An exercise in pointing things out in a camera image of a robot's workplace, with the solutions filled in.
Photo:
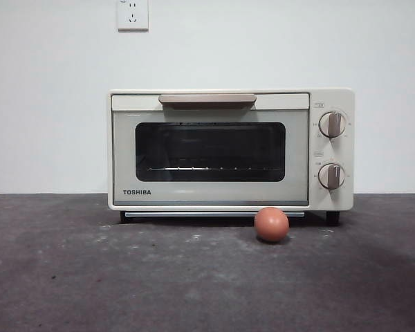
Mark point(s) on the silver oven crumb tray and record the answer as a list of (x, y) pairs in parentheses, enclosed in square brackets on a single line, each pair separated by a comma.
[(193, 214)]

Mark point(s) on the white wall socket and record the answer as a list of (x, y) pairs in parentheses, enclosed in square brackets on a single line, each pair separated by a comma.
[(133, 15)]

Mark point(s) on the cream Toshiba toaster oven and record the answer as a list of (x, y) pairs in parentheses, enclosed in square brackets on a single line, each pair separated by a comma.
[(332, 100)]

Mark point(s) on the brown egg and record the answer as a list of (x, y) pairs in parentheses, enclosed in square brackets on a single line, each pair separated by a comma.
[(271, 224)]

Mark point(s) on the beige oven knob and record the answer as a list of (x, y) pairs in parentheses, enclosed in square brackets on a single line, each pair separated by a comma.
[(332, 176), (332, 124)]

